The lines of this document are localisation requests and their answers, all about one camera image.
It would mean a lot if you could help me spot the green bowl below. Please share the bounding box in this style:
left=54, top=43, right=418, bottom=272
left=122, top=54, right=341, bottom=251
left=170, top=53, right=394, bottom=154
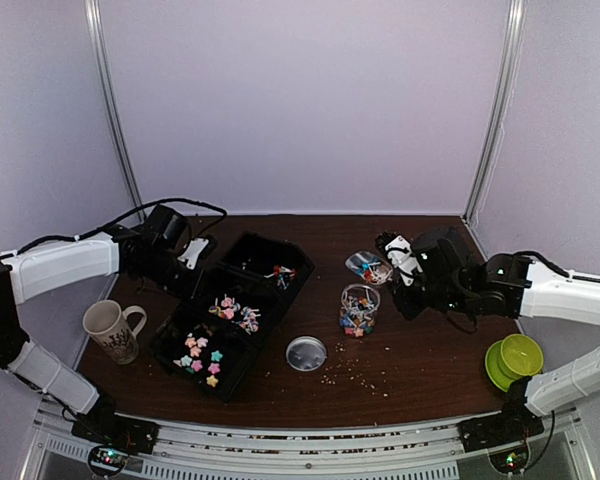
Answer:
left=497, top=334, right=544, bottom=379

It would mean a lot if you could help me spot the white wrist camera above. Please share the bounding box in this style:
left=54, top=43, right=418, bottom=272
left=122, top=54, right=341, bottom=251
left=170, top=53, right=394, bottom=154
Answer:
left=375, top=231, right=423, bottom=288
left=178, top=236, right=217, bottom=270

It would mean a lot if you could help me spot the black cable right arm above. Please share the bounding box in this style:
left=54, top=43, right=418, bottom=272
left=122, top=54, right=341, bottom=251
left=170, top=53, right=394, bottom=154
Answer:
left=444, top=252, right=600, bottom=335

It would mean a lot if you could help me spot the green saucer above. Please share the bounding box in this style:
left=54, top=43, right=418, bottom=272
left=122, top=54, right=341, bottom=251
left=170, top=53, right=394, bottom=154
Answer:
left=484, top=340, right=523, bottom=392

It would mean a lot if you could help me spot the silver metal jar lid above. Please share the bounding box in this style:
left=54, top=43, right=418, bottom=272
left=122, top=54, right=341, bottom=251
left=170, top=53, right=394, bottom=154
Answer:
left=285, top=336, right=327, bottom=372

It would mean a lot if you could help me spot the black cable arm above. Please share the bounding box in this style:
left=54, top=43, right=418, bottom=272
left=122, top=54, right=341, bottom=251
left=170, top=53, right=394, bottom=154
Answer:
left=0, top=196, right=229, bottom=261
left=444, top=252, right=600, bottom=335

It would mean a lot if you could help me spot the black three-compartment candy tray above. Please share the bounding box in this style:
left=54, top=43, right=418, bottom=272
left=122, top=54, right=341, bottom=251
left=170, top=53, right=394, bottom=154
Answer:
left=149, top=232, right=314, bottom=402

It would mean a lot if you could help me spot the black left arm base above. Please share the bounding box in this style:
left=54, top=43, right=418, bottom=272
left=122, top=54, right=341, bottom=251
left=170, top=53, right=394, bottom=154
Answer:
left=62, top=393, right=159, bottom=479

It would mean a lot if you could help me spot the silver metal scoop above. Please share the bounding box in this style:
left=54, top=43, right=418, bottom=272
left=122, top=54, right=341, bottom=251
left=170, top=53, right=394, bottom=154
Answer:
left=345, top=251, right=393, bottom=286

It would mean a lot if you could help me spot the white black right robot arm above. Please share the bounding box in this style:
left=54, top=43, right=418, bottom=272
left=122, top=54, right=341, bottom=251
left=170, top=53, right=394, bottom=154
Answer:
left=376, top=227, right=600, bottom=442

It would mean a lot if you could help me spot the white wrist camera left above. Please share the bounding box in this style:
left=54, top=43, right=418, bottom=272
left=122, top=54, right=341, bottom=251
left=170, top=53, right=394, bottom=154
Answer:
left=178, top=236, right=217, bottom=270

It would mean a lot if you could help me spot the aluminium corner post right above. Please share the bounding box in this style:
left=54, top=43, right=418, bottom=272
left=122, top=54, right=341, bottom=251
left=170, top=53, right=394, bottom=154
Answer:
left=463, top=0, right=527, bottom=227

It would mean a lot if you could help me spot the clear plastic jar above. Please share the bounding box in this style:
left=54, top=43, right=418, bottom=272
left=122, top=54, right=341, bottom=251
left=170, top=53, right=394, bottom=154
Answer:
left=339, top=284, right=381, bottom=338

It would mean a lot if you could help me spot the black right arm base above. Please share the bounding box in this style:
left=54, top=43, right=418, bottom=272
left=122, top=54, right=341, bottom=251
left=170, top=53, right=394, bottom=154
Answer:
left=458, top=377, right=548, bottom=476

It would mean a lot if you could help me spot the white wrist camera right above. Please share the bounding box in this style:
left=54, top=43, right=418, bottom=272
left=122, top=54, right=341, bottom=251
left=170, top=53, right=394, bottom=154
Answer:
left=375, top=231, right=423, bottom=288

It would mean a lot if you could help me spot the aluminium corner post left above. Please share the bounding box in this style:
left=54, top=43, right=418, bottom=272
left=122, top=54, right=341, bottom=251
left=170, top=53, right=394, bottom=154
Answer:
left=84, top=0, right=142, bottom=207

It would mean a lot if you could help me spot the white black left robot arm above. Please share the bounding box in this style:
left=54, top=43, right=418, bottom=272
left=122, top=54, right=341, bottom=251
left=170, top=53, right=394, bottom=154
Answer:
left=0, top=203, right=212, bottom=444

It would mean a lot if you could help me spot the aluminium corner post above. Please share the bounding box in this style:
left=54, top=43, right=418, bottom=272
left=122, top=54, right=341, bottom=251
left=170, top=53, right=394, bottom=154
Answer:
left=463, top=0, right=527, bottom=227
left=84, top=0, right=142, bottom=207

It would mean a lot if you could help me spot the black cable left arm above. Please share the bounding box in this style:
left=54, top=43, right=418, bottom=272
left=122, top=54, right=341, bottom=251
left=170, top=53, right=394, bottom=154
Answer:
left=0, top=196, right=229, bottom=261

